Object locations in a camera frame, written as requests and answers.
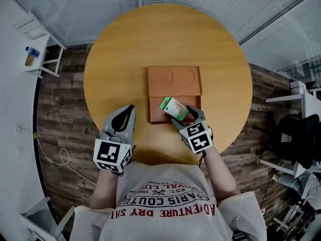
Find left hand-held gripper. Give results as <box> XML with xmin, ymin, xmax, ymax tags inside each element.
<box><xmin>93</xmin><ymin>104</ymin><xmax>137</xmax><ymax>174</ymax></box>

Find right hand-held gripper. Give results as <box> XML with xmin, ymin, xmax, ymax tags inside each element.
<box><xmin>171</xmin><ymin>105</ymin><xmax>214</xmax><ymax>155</ymax></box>

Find green white packet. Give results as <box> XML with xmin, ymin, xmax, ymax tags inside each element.
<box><xmin>158</xmin><ymin>96</ymin><xmax>190</xmax><ymax>122</ymax></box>

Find brown wooden tray box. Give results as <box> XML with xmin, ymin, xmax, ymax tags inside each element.
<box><xmin>147</xmin><ymin>66</ymin><xmax>203</xmax><ymax>125</ymax></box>

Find person's right forearm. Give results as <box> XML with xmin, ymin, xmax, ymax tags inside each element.
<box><xmin>200</xmin><ymin>146</ymin><xmax>240</xmax><ymax>202</ymax></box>

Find person's left forearm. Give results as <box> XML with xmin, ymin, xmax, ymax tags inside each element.
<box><xmin>89</xmin><ymin>169</ymin><xmax>120</xmax><ymax>210</ymax></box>

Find person's white printed t-shirt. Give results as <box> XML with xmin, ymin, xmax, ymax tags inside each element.
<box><xmin>69</xmin><ymin>161</ymin><xmax>268</xmax><ymax>241</ymax></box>

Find black office chair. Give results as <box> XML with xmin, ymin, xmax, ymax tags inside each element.
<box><xmin>268</xmin><ymin>112</ymin><xmax>321</xmax><ymax>170</ymax></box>

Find clear bottle with blue cap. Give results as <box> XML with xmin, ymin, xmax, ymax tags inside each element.
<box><xmin>25</xmin><ymin>46</ymin><xmax>41</xmax><ymax>58</ymax></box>

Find white wooden chair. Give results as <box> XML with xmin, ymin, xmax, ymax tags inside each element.
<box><xmin>14</xmin><ymin>10</ymin><xmax>67</xmax><ymax>79</ymax></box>

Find white desk with devices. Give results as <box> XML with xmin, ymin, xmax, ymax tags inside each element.
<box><xmin>259</xmin><ymin>80</ymin><xmax>321</xmax><ymax>178</ymax></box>

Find white window blinds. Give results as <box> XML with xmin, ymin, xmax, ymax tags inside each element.
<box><xmin>5</xmin><ymin>0</ymin><xmax>321</xmax><ymax>72</ymax></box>

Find plain white desk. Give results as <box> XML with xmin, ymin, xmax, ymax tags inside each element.
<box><xmin>19</xmin><ymin>196</ymin><xmax>76</xmax><ymax>241</ymax></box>

